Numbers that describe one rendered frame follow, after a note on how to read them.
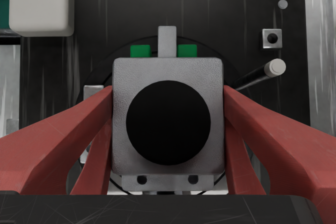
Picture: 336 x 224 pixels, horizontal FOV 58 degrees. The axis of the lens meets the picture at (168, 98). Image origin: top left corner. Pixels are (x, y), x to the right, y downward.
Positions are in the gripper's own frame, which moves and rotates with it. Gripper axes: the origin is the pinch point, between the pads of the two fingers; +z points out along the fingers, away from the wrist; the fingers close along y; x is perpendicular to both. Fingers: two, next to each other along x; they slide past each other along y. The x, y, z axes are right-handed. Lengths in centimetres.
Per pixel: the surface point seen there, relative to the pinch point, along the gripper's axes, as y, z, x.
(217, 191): -3.7, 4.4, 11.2
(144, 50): 1.4, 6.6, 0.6
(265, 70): -4.9, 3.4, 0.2
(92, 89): 5.3, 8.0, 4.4
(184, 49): -1.0, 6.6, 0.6
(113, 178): 4.0, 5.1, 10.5
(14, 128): 12.7, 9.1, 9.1
